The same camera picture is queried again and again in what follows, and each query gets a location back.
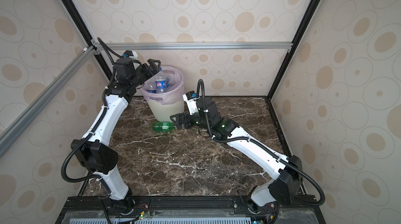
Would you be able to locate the green bottle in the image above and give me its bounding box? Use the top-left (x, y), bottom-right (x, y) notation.
top-left (152, 122), bottom-right (175, 132)

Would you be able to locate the blue label white cap bottle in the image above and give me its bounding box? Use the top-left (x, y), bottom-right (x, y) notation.
top-left (146, 83), bottom-right (157, 93)

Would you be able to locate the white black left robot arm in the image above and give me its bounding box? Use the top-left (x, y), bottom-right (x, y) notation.
top-left (61, 39), bottom-right (161, 215)

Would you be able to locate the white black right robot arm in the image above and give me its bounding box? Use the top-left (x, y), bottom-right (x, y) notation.
top-left (170, 79), bottom-right (325, 213)

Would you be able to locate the white ribbed waste bin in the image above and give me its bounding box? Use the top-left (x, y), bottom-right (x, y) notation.
top-left (147, 99), bottom-right (184, 122)

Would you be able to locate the pink bin liner bag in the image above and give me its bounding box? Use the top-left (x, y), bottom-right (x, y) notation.
top-left (140, 66), bottom-right (185, 105)

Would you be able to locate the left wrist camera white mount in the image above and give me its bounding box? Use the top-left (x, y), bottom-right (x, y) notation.
top-left (123, 50), bottom-right (138, 60)

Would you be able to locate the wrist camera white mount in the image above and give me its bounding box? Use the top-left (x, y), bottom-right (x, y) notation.
top-left (123, 50), bottom-right (138, 60)
top-left (183, 91), bottom-right (198, 115)

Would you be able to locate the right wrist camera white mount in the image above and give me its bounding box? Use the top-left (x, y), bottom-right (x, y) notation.
top-left (183, 91), bottom-right (198, 115)

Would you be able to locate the aluminium rail back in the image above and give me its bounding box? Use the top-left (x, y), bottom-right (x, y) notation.
top-left (107, 42), bottom-right (292, 51)

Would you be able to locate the aluminium rail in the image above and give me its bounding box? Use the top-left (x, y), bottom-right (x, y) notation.
top-left (1, 46), bottom-right (95, 156)
top-left (107, 42), bottom-right (292, 51)

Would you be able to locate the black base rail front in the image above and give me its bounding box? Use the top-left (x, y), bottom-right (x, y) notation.
top-left (56, 196), bottom-right (325, 224)

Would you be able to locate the aluminium rail left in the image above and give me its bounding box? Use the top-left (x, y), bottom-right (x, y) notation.
top-left (1, 46), bottom-right (95, 156)

